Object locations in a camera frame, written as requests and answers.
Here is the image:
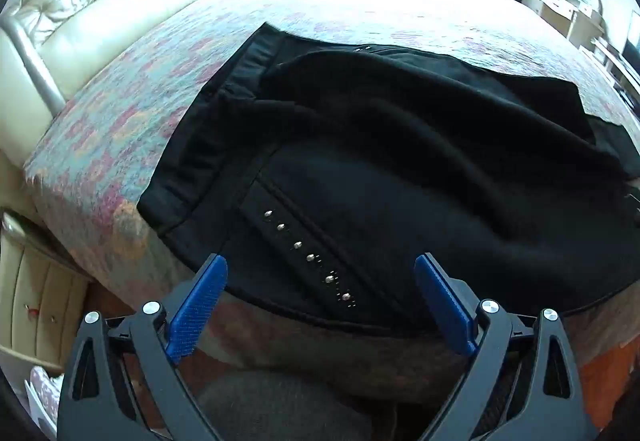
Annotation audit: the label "white television stand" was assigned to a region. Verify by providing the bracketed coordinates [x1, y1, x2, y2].
[591, 37, 640, 99]

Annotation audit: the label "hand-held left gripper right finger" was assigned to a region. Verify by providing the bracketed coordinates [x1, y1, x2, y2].
[414, 252, 598, 441]

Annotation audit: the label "white dresser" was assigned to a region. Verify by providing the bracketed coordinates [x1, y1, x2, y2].
[521, 0, 606, 49]

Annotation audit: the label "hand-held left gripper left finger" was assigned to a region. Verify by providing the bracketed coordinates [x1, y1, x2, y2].
[56, 253, 228, 441]

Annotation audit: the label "cream tufted headboard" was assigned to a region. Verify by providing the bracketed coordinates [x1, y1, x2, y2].
[0, 0, 252, 170]

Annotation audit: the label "cream bedside cabinet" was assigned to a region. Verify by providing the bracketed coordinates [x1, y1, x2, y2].
[0, 210, 92, 374]

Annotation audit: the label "black television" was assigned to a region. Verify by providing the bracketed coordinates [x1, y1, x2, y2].
[624, 11, 640, 64]

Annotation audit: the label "black pants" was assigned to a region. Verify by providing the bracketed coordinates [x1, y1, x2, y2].
[136, 22, 640, 337]

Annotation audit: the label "floral knitted blanket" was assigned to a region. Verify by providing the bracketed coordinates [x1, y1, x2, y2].
[22, 0, 640, 374]

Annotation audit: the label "white patterned cloth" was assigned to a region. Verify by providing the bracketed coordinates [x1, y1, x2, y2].
[24, 365, 65, 434]

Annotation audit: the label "person's grey-clothed leg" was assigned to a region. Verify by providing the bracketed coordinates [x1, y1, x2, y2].
[192, 321, 453, 441]

